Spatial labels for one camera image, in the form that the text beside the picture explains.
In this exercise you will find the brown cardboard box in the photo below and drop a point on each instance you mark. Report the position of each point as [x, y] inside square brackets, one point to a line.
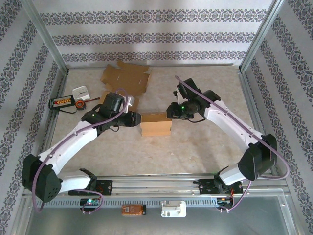
[156, 124]
[127, 78]

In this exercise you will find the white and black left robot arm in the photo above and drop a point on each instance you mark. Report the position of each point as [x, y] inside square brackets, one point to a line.
[71, 144]

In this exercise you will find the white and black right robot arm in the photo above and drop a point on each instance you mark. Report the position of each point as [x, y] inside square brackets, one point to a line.
[230, 122]

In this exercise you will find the black box with orange parts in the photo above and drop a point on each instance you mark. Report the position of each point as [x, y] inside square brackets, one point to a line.
[61, 102]

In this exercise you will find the orange and black tape measure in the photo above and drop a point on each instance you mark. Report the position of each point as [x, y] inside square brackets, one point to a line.
[80, 104]

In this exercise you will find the white square clock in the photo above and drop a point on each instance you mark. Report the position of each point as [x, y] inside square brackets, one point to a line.
[82, 92]

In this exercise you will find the orange electronic device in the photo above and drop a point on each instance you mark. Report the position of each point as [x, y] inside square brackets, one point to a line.
[132, 210]

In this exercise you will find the small circuit board green light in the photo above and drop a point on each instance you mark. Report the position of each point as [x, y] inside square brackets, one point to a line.
[90, 202]

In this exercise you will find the grey metal sheet tray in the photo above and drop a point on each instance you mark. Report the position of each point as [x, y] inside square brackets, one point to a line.
[156, 225]

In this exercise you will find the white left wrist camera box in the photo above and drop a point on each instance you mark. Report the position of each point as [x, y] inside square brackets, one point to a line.
[130, 101]

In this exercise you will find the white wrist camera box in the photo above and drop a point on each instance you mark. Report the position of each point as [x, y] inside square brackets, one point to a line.
[130, 101]
[180, 94]

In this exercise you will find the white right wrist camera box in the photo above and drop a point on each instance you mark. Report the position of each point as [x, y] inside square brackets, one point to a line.
[180, 94]

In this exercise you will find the grey metal wall base strip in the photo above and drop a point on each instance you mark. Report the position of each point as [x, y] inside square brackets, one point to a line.
[85, 65]

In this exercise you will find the grey metal side rail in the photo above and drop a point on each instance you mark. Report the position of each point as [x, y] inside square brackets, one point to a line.
[62, 85]
[245, 85]

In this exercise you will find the aluminium mounting rail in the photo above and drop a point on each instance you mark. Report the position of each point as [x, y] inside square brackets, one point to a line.
[156, 186]

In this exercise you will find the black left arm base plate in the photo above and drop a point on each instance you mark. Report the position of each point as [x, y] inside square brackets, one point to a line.
[107, 187]

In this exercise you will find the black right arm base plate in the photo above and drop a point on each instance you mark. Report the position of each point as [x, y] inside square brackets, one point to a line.
[205, 187]

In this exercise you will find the grey metal frame post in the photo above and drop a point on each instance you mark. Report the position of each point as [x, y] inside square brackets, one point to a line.
[259, 36]
[47, 36]

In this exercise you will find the white plastic bracket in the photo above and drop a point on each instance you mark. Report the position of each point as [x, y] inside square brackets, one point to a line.
[173, 210]

